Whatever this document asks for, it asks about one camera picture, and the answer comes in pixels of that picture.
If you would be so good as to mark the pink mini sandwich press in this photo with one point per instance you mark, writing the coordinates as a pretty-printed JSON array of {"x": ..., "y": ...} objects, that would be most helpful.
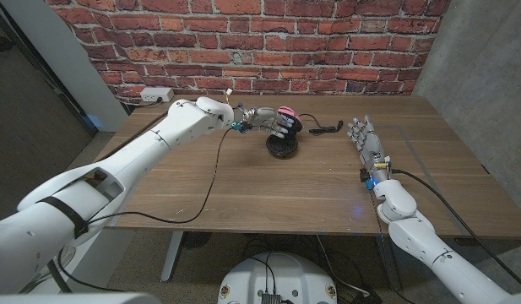
[{"x": 282, "y": 148}]

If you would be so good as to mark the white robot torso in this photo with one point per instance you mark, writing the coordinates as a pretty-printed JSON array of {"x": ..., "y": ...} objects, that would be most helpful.
[{"x": 281, "y": 278}]

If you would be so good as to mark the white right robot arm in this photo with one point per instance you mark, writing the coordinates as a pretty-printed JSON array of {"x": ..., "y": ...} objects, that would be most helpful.
[{"x": 420, "y": 245}]

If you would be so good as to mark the grey metal table leg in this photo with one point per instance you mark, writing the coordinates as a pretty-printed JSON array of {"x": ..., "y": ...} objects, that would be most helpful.
[
  {"x": 391, "y": 266},
  {"x": 172, "y": 253}
]

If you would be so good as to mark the red brick print backdrop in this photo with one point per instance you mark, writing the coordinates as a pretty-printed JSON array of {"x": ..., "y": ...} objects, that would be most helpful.
[{"x": 264, "y": 42}]

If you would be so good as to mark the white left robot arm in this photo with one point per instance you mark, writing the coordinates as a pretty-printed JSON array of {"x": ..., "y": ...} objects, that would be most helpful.
[{"x": 137, "y": 152}]

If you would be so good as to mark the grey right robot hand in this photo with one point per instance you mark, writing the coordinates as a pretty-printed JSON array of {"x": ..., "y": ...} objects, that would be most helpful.
[{"x": 372, "y": 145}]

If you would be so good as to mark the black floor adapter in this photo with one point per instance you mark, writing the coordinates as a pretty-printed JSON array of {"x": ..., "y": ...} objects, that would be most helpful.
[{"x": 365, "y": 299}]

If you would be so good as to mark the white power strip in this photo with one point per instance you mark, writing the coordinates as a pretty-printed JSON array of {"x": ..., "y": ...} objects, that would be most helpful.
[{"x": 156, "y": 94}]

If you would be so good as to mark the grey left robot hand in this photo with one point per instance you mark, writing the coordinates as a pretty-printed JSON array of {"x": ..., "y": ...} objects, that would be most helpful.
[{"x": 260, "y": 117}]

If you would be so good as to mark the black round floor object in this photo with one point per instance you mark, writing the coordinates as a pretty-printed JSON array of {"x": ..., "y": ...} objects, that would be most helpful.
[{"x": 197, "y": 240}]

